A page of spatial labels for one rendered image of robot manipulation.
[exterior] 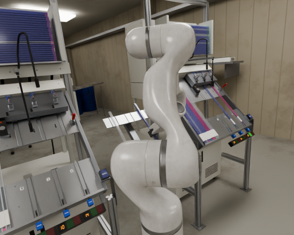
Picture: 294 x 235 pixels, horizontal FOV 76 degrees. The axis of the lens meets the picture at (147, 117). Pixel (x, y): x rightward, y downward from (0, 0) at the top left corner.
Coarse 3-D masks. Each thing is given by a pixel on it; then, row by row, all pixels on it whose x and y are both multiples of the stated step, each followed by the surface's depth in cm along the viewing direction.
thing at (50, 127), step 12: (24, 120) 106; (36, 120) 108; (48, 120) 111; (60, 120) 113; (12, 132) 100; (24, 132) 102; (36, 132) 104; (48, 132) 106; (60, 132) 109; (72, 132) 111; (0, 144) 94; (12, 144) 96; (24, 144) 98
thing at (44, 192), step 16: (80, 160) 103; (48, 176) 93; (64, 176) 95; (80, 176) 98; (96, 176) 101; (16, 192) 85; (32, 192) 87; (48, 192) 89; (64, 192) 91; (80, 192) 93; (16, 208) 81; (32, 208) 83; (48, 208) 85; (16, 224) 78
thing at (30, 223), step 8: (96, 192) 94; (80, 200) 90; (56, 208) 84; (64, 208) 87; (40, 216) 80; (48, 216) 84; (24, 224) 77; (32, 224) 82; (8, 232) 74; (16, 232) 79
